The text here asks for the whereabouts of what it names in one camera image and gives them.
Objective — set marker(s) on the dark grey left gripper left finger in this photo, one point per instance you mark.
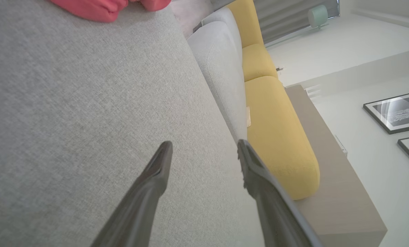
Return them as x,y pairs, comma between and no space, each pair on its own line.
146,195

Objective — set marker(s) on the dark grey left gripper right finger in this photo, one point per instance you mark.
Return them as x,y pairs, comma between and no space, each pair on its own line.
269,202

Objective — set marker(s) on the red garment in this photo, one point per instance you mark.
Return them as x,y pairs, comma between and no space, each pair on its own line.
98,8

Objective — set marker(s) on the wide yellow sofa back cushion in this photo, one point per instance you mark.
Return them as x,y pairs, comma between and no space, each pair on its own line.
279,144

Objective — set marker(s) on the cream sofa label tag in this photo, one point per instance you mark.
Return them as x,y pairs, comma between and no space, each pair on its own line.
248,116

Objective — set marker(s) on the large grey sofa chaise cushion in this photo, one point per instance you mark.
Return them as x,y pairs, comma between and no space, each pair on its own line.
70,120

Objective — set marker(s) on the grey sofa seat cushion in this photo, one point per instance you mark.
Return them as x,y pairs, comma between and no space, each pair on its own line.
221,79
226,20

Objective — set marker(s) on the narrow yellow sofa back cushion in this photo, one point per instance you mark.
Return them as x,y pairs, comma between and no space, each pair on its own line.
257,61

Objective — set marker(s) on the grey pleated curtain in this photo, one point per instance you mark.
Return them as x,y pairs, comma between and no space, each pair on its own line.
286,17

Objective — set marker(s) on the mint green round lamp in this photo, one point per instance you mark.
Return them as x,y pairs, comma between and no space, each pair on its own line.
317,15

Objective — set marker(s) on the white wall power outlet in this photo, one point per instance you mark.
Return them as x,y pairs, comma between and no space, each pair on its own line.
341,145

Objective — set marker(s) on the small wall switch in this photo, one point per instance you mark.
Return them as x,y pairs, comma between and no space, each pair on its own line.
279,68

